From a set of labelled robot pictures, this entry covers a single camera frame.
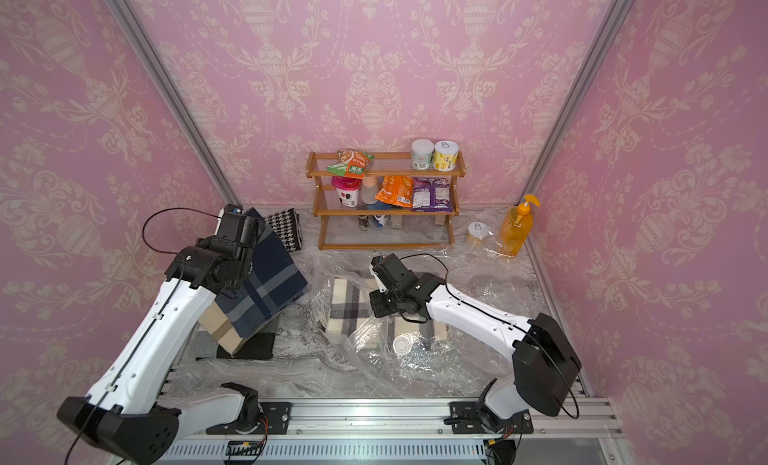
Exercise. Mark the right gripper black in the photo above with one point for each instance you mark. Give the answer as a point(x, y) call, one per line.
point(376, 302)

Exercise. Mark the clear plastic vacuum bag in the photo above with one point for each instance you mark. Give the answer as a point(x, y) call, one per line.
point(329, 345)

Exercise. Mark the navy grey plaid scarf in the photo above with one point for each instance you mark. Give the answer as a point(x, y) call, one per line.
point(275, 282)

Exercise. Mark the black white houndstooth scarf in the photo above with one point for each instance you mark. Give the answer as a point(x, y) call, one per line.
point(286, 224)

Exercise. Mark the beige brown plaid scarf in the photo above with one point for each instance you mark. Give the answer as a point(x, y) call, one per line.
point(214, 321)

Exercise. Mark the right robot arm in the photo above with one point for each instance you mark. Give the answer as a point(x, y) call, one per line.
point(545, 364)

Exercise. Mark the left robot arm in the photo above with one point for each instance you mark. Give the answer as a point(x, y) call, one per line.
point(122, 412)

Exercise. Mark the white vacuum bag valve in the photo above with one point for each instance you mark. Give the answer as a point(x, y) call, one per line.
point(402, 345)

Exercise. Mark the cream black plaid scarf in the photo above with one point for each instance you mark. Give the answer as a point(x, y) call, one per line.
point(349, 319)

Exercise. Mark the purple snack bag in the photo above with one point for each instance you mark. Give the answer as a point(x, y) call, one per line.
point(431, 195)

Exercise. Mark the orange snack bag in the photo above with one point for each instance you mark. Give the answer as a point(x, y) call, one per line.
point(396, 191)

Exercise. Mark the wooden three-tier shelf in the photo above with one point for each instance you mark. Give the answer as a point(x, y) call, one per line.
point(326, 205)

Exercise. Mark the small white bottle on shelf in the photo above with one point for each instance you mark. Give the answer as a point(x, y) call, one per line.
point(369, 189)

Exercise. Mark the pink lid yogurt cup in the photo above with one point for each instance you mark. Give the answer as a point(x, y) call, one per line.
point(348, 190)

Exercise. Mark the orange soap pump bottle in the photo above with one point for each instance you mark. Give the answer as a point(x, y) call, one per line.
point(517, 225)

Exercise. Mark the red green snack packet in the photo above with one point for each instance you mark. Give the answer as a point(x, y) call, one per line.
point(350, 164)

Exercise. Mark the green white cup can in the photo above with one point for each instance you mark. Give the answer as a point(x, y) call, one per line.
point(422, 150)

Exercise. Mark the yellow white cup can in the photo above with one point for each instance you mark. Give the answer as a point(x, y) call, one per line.
point(445, 155)

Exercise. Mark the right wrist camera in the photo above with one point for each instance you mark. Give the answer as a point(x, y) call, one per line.
point(374, 272)

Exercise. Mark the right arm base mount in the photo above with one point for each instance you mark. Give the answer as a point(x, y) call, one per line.
point(466, 417)

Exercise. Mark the aluminium front rail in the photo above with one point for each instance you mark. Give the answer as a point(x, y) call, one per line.
point(430, 418)

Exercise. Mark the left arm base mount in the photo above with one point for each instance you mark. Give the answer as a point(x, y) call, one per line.
point(255, 416)

